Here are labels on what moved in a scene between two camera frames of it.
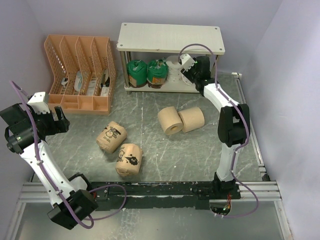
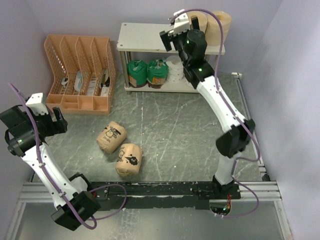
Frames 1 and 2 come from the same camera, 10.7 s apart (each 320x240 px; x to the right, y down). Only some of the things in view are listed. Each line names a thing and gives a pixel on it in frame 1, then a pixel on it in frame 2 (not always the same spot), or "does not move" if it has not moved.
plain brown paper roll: [193, 118] -> [213, 32]
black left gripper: [60, 125] does not move
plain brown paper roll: [170, 120] -> [202, 18]
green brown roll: [157, 71] does not move
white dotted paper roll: [173, 68] does not move
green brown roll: [137, 73] does not move
